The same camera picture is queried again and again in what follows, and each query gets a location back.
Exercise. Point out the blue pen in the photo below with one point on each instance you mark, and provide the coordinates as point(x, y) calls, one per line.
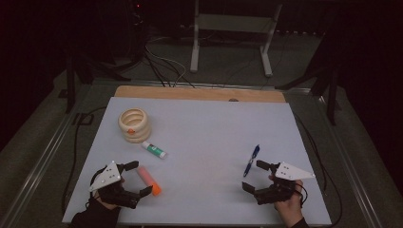
point(252, 160)

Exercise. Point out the white metal stand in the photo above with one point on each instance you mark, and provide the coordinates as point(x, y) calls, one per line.
point(234, 22)

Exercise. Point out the person's right hand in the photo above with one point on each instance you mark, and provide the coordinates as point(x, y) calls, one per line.
point(290, 210)

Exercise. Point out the cream ringed pen holder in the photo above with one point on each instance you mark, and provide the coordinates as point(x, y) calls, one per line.
point(139, 134)

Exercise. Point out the pink orange marker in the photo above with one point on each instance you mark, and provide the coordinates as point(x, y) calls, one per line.
point(146, 177)

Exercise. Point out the aluminium floor rail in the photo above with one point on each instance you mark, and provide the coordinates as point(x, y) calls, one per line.
point(351, 177)
point(34, 172)
point(221, 86)

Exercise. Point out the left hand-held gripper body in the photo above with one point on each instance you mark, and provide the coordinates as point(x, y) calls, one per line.
point(109, 177)

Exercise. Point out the person's left hand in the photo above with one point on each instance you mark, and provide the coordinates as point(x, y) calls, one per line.
point(107, 205)

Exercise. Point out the dark equipment with red light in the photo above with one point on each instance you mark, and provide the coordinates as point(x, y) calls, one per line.
point(138, 19)

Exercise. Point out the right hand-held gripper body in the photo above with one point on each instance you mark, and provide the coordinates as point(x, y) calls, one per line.
point(286, 171)

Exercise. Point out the white green glue stick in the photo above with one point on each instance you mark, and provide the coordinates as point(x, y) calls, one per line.
point(154, 150)

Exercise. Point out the black tripod stand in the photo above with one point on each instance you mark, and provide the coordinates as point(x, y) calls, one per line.
point(70, 88)
point(332, 98)

